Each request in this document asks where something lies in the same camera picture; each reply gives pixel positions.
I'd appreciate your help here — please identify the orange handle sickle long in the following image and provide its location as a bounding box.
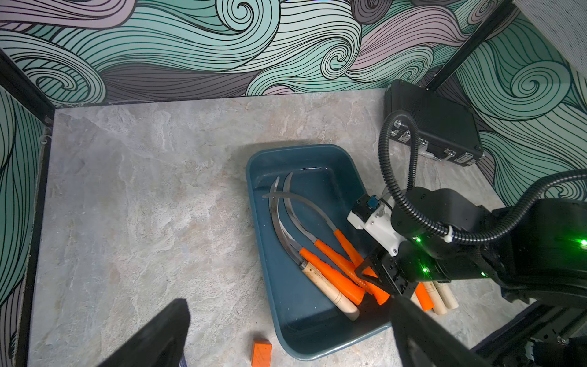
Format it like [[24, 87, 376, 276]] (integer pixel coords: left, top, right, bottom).
[[282, 172, 374, 304]]

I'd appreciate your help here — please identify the teal plastic storage tray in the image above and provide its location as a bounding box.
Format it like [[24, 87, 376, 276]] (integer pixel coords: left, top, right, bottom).
[[245, 144, 395, 362]]

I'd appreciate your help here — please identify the small orange block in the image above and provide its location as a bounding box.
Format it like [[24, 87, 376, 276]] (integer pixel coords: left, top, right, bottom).
[[252, 339, 273, 367]]

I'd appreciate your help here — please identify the black case with latches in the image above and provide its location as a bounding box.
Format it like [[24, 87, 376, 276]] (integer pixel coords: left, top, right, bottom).
[[385, 80, 484, 166]]

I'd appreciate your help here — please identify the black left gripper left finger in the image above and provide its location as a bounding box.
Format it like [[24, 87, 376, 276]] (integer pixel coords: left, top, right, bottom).
[[99, 298, 190, 367]]

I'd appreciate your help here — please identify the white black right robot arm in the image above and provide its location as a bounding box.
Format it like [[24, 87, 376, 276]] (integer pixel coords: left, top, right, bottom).
[[357, 110, 586, 366]]

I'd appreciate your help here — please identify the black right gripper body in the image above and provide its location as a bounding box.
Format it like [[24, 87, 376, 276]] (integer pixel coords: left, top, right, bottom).
[[366, 243, 495, 295]]

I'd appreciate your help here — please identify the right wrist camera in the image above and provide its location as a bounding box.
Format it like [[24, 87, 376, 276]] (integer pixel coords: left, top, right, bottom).
[[347, 194, 405, 256]]

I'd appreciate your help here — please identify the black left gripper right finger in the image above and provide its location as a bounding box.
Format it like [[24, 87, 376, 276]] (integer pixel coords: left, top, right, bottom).
[[391, 297, 489, 366]]

